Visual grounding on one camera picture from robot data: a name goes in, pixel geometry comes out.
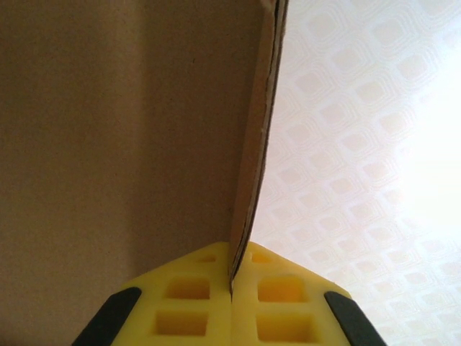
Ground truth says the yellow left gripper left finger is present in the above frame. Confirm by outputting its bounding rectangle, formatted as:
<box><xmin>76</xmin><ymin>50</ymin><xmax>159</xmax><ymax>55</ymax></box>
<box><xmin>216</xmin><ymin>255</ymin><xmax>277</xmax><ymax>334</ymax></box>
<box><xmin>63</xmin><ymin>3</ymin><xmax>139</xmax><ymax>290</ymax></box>
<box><xmin>73</xmin><ymin>241</ymin><xmax>232</xmax><ymax>346</ymax></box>

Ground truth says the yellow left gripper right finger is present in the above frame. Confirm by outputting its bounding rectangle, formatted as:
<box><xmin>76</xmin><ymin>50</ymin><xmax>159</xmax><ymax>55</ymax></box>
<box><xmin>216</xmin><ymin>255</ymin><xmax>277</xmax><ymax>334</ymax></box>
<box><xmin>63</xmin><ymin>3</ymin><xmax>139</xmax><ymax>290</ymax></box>
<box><xmin>232</xmin><ymin>241</ymin><xmax>382</xmax><ymax>346</ymax></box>

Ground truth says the brown cardboard paper box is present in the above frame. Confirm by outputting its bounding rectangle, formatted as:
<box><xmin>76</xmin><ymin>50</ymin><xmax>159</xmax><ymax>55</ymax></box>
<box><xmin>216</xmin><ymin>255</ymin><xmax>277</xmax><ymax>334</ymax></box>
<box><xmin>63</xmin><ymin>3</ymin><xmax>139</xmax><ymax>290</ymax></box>
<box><xmin>0</xmin><ymin>0</ymin><xmax>290</xmax><ymax>289</ymax></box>

